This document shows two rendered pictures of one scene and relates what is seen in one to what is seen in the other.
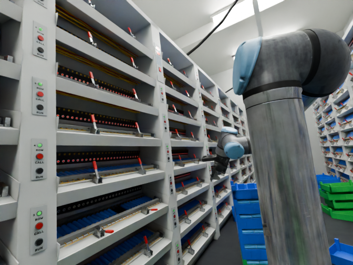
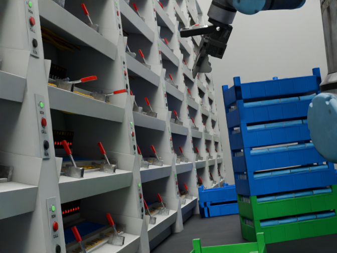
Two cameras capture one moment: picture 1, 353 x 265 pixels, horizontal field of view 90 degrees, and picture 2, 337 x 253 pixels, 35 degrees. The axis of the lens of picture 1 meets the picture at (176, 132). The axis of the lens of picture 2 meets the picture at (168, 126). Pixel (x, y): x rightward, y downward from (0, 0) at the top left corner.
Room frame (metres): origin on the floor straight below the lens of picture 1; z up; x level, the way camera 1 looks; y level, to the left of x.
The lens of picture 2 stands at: (-0.51, 0.55, 0.30)
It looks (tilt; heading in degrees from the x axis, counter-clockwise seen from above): 4 degrees up; 340
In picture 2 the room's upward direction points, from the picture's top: 7 degrees counter-clockwise
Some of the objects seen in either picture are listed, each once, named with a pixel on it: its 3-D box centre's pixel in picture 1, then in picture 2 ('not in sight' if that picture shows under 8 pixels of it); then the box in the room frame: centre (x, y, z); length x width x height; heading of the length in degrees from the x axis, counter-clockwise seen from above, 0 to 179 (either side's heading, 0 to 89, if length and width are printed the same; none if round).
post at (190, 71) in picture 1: (196, 145); (136, 42); (1.79, -0.19, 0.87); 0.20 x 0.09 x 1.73; 60
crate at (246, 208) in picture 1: (258, 201); (273, 110); (1.14, -0.46, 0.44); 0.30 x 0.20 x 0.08; 77
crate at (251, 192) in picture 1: (256, 187); (270, 88); (1.14, -0.46, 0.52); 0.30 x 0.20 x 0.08; 77
